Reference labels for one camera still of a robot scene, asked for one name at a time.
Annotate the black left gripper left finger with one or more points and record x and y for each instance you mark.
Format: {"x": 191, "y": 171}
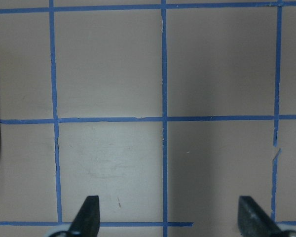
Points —
{"x": 87, "y": 221}

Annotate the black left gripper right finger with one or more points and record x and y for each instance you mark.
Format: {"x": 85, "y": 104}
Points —
{"x": 252, "y": 221}

